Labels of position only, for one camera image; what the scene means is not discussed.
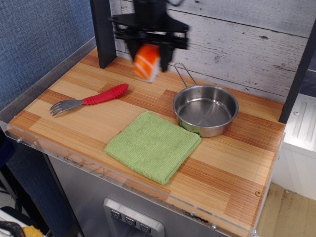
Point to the green folded towel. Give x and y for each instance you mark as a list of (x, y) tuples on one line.
[(153, 147)]

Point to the dark vertical post left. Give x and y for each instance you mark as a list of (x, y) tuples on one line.
[(103, 29)]

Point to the dark vertical post right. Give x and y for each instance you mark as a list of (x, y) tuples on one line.
[(299, 77)]

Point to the red handled metal fork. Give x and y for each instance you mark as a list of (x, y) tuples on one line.
[(110, 94)]

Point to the silver button control panel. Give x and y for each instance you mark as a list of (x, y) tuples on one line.
[(132, 218)]

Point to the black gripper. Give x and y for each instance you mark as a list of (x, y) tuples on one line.
[(150, 23)]

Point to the white ribbed box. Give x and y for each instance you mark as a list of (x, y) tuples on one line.
[(295, 167)]

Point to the orange salmon sushi toy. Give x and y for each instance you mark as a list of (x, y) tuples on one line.
[(146, 63)]

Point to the stainless steel pot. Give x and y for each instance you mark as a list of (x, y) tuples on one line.
[(207, 110)]

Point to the dark vertical post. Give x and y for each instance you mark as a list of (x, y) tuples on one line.
[(299, 77), (103, 29)]

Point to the clear acrylic table guard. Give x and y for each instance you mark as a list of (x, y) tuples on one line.
[(223, 182)]

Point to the yellow object bottom left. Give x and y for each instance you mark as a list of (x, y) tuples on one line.
[(31, 231)]

